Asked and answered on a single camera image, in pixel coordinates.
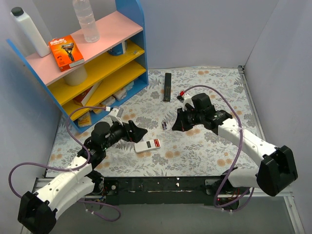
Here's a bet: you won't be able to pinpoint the red white remote control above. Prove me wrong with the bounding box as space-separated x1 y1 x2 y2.
134 139 161 154

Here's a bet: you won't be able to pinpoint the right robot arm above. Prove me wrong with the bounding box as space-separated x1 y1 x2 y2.
172 92 298 196

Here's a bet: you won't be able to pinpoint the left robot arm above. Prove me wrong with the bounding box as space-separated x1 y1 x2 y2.
18 120 148 234

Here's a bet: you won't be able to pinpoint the white packets on shelf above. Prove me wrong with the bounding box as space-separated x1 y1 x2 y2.
97 81 134 107

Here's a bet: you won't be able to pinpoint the long black box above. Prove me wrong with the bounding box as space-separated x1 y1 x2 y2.
163 73 172 102

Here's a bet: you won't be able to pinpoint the yellow packet on shelf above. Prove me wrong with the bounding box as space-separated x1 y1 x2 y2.
78 112 92 127

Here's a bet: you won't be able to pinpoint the red white book box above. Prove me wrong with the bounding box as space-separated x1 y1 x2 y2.
73 81 101 106

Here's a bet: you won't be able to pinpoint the blue shelf unit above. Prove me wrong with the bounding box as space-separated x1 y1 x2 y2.
7 0 148 133

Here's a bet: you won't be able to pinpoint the cream cylinder container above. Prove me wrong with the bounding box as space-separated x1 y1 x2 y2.
63 65 88 86

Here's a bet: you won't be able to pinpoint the orange razor box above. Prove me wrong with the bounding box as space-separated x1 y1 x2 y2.
48 35 85 72

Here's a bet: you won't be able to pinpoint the clear plastic water bottle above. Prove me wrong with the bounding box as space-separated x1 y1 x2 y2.
72 0 100 43

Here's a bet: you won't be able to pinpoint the white bottle black cap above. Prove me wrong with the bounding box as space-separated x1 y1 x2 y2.
10 7 51 57

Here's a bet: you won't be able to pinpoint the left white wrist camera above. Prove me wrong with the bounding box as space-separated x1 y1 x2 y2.
105 106 123 125

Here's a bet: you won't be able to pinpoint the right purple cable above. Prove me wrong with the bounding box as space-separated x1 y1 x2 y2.
181 85 254 212

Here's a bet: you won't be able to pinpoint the purple cable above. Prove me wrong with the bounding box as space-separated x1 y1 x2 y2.
8 105 122 222
181 85 254 212

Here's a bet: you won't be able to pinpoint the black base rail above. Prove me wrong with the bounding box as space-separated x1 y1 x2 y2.
31 175 293 205

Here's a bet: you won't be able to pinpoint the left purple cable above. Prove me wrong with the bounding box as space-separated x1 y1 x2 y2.
8 105 122 222

